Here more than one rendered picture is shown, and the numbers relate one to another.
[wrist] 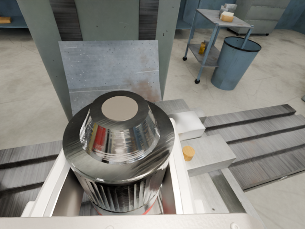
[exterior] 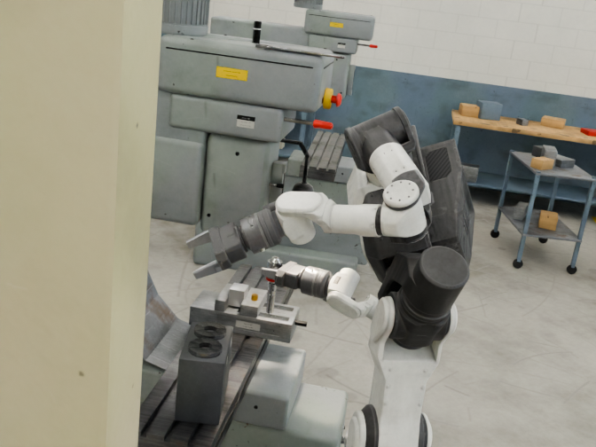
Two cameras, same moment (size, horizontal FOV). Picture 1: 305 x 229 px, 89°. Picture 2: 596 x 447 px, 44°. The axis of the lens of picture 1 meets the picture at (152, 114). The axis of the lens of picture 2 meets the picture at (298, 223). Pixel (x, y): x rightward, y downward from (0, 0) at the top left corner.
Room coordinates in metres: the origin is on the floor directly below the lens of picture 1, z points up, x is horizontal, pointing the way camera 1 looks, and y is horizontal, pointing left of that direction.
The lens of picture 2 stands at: (-1.05, 1.85, 2.08)
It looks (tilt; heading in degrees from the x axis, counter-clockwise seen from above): 18 degrees down; 299
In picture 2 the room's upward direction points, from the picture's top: 7 degrees clockwise
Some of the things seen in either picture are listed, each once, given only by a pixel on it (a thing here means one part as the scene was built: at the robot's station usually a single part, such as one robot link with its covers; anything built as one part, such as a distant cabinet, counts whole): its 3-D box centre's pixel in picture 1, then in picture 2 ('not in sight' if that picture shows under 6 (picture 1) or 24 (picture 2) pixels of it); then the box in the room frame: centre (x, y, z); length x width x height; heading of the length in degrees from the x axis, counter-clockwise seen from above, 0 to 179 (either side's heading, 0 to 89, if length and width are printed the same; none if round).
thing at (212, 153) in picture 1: (192, 156); (254, 301); (0.17, -0.09, 1.03); 0.15 x 0.06 x 0.04; 111
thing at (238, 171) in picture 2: not in sight; (240, 181); (0.19, 0.03, 1.47); 0.21 x 0.19 x 0.32; 111
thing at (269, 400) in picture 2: not in sight; (223, 373); (0.18, 0.03, 0.80); 0.50 x 0.35 x 0.12; 21
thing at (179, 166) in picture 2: not in sight; (182, 171); (0.36, 0.10, 1.47); 0.24 x 0.19 x 0.26; 111
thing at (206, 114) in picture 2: not in sight; (235, 112); (0.22, 0.04, 1.68); 0.34 x 0.24 x 0.10; 21
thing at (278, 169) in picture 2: not in sight; (276, 195); (0.08, -0.01, 1.44); 0.04 x 0.04 x 0.21; 21
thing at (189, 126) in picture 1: (183, 130); (238, 294); (0.22, -0.07, 1.04); 0.06 x 0.05 x 0.06; 111
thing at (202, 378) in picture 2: not in sight; (205, 369); (0.00, 0.39, 1.04); 0.22 x 0.12 x 0.20; 120
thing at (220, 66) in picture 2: not in sight; (247, 69); (0.20, 0.04, 1.81); 0.47 x 0.26 x 0.16; 21
